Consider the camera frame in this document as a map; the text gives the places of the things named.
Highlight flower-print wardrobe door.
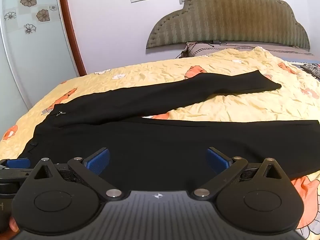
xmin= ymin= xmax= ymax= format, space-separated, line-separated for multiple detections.
xmin=0 ymin=0 xmax=80 ymax=130

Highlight yellow floral bedsheet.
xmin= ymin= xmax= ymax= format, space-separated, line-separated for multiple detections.
xmin=0 ymin=47 xmax=320 ymax=240

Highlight brown wooden wardrobe trim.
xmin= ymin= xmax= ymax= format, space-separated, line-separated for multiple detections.
xmin=55 ymin=0 xmax=87 ymax=77

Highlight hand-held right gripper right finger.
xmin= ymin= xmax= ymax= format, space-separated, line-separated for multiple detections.
xmin=193 ymin=146 xmax=288 ymax=201

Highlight black pants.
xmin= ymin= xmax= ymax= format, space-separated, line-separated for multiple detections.
xmin=21 ymin=70 xmax=320 ymax=181

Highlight person's left hand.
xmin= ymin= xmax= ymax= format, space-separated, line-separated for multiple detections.
xmin=8 ymin=217 xmax=20 ymax=232

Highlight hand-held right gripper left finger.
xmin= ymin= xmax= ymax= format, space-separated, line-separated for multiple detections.
xmin=33 ymin=147 xmax=123 ymax=202

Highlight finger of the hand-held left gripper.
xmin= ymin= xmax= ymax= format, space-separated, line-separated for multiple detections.
xmin=0 ymin=157 xmax=35 ymax=181

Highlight striped grey pillow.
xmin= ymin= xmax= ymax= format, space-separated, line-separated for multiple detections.
xmin=184 ymin=41 xmax=314 ymax=58

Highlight zebra-print cloth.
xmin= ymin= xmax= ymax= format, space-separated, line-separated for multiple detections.
xmin=299 ymin=62 xmax=320 ymax=81

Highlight green upholstered headboard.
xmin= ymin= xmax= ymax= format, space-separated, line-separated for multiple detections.
xmin=146 ymin=0 xmax=310 ymax=50

